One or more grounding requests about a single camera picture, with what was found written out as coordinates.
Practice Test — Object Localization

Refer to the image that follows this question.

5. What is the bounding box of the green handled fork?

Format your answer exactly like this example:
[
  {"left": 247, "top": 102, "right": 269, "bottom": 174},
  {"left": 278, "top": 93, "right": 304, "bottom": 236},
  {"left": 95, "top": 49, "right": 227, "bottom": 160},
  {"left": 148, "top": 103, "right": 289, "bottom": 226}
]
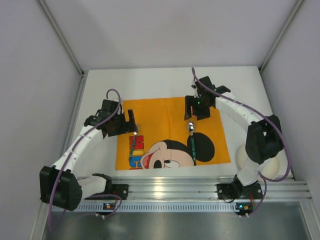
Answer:
[{"left": 128, "top": 124, "right": 140, "bottom": 162}]

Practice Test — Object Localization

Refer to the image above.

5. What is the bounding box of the green handled spoon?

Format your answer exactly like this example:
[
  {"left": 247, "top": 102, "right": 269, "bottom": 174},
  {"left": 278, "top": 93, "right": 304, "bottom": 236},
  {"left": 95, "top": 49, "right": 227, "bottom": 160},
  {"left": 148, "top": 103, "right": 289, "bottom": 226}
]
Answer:
[{"left": 187, "top": 121, "right": 197, "bottom": 165}]

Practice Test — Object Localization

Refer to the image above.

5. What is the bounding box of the orange cartoon mouse placemat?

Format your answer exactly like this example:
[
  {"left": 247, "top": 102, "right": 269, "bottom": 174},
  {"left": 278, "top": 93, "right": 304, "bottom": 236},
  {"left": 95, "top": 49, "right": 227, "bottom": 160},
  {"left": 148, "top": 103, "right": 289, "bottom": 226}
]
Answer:
[{"left": 115, "top": 97, "right": 231, "bottom": 171}]

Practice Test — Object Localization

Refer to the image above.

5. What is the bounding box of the cream round plate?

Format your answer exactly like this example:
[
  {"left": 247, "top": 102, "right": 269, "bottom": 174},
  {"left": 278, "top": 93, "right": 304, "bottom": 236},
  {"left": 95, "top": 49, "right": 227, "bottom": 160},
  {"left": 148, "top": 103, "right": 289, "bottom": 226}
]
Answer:
[{"left": 237, "top": 145, "right": 280, "bottom": 179}]

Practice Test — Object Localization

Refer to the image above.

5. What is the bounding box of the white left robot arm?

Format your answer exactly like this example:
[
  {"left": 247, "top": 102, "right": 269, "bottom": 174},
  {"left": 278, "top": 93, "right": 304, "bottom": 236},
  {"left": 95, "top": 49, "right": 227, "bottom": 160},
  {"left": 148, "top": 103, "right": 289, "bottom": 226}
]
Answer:
[{"left": 39, "top": 109, "right": 138, "bottom": 211}]

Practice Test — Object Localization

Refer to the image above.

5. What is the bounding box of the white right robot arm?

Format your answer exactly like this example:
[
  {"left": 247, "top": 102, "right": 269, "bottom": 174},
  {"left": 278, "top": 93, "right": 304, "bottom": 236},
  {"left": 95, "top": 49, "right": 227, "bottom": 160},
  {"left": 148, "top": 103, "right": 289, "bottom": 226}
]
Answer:
[{"left": 184, "top": 76, "right": 284, "bottom": 187}]

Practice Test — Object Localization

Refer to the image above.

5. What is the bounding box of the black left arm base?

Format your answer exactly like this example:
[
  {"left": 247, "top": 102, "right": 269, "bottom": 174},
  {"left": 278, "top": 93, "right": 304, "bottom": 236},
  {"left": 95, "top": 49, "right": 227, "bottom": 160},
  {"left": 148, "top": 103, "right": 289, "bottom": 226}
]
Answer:
[{"left": 85, "top": 184, "right": 129, "bottom": 200}]

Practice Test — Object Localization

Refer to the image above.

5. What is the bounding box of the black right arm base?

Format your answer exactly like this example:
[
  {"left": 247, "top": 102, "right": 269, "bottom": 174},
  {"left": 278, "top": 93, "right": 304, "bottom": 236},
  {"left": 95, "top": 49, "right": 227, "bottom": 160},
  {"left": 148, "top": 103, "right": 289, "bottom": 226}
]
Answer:
[{"left": 216, "top": 175, "right": 263, "bottom": 203}]

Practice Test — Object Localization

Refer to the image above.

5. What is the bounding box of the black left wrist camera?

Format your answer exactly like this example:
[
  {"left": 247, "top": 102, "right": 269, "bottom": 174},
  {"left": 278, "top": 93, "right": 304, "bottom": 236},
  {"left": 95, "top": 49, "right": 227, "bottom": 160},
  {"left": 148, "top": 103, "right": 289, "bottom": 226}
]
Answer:
[{"left": 101, "top": 99, "right": 119, "bottom": 114}]

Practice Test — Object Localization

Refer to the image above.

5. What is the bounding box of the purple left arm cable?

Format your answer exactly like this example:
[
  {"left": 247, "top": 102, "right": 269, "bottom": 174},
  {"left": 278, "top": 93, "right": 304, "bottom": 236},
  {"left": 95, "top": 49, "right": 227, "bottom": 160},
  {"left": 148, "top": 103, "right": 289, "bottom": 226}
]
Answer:
[{"left": 47, "top": 88, "right": 123, "bottom": 234}]

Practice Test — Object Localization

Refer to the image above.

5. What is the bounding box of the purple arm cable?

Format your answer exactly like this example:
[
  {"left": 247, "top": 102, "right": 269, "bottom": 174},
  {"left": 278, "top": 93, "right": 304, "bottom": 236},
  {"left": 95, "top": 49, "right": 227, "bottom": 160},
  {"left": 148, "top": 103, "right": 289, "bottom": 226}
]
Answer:
[
  {"left": 47, "top": 88, "right": 123, "bottom": 234},
  {"left": 191, "top": 66, "right": 292, "bottom": 218}
]

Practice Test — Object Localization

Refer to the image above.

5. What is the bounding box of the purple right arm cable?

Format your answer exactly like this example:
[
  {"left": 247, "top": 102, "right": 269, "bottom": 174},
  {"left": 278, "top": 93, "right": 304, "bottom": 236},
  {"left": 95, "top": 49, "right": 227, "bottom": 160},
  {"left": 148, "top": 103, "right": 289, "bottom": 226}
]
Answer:
[{"left": 191, "top": 66, "right": 292, "bottom": 218}]

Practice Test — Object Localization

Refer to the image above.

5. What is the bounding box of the perforated metal cable tray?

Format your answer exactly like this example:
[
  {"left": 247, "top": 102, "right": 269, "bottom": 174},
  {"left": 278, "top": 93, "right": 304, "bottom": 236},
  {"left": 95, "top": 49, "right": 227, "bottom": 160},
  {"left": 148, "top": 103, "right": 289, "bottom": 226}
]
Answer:
[{"left": 49, "top": 201, "right": 253, "bottom": 213}]

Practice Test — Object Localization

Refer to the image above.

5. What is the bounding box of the aluminium mounting rail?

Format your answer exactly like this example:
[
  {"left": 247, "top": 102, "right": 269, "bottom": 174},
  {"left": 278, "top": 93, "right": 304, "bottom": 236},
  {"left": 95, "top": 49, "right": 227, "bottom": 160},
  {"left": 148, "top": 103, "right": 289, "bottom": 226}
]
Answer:
[{"left": 111, "top": 177, "right": 312, "bottom": 202}]

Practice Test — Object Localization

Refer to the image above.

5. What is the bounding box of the left aluminium corner post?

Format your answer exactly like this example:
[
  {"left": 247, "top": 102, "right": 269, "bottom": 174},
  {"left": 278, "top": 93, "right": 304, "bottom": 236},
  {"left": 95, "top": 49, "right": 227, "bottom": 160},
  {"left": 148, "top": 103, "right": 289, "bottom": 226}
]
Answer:
[{"left": 35, "top": 0, "right": 85, "bottom": 77}]

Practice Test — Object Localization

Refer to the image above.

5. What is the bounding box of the aluminium corner post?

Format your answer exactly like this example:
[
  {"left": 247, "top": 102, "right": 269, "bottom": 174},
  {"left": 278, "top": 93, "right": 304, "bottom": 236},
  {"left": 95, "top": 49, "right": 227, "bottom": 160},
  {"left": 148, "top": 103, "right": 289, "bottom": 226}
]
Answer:
[
  {"left": 258, "top": 0, "right": 306, "bottom": 74},
  {"left": 35, "top": 0, "right": 85, "bottom": 77}
]

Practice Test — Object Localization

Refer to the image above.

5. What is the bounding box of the right aluminium corner post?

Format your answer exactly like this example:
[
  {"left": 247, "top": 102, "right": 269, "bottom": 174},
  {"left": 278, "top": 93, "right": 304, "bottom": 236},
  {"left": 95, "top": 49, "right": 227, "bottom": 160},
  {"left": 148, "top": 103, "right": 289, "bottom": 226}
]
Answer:
[{"left": 258, "top": 0, "right": 306, "bottom": 74}]

